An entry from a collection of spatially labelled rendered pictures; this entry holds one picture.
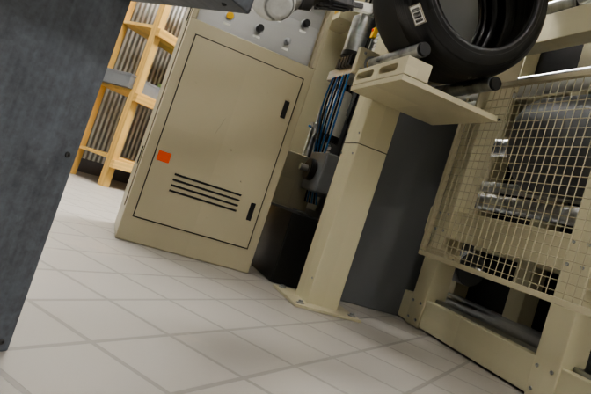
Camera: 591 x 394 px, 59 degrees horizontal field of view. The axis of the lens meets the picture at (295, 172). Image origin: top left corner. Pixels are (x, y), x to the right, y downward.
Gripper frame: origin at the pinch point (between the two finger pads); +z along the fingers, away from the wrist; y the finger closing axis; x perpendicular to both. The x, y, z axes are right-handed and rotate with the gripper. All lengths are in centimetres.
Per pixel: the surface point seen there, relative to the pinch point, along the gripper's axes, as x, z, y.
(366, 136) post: 37.8, 18.5, 26.8
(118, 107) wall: 12, -68, 363
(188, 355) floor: 87, -53, -48
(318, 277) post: 90, 4, 27
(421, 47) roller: 12.1, 15.9, -10.4
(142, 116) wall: 17, -45, 382
